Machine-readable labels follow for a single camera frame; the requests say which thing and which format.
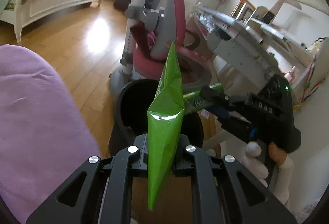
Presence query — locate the gloved right hand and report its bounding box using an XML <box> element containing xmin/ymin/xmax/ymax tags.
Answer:
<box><xmin>242</xmin><ymin>141</ymin><xmax>294</xmax><ymax>209</ymax></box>

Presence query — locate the pink grey desk chair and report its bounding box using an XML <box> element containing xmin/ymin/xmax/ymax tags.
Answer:
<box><xmin>109</xmin><ymin>0</ymin><xmax>212</xmax><ymax>99</ymax></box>

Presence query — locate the pink white desk lamp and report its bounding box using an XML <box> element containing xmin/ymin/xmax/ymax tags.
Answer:
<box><xmin>269</xmin><ymin>0</ymin><xmax>302</xmax><ymax>16</ymax></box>

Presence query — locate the white study desk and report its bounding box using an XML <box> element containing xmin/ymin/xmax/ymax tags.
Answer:
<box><xmin>187</xmin><ymin>3</ymin><xmax>328</xmax><ymax>103</ymax></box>

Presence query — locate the green snack wrapper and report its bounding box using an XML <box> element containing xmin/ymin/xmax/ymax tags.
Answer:
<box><xmin>147</xmin><ymin>42</ymin><xmax>185</xmax><ymax>210</ymax></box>

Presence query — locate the purple tablecloth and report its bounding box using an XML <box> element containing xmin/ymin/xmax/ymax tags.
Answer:
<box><xmin>1</xmin><ymin>44</ymin><xmax>100</xmax><ymax>223</ymax></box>

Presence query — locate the black round trash bin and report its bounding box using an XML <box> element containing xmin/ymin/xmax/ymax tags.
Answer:
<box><xmin>108</xmin><ymin>79</ymin><xmax>204</xmax><ymax>156</ymax></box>

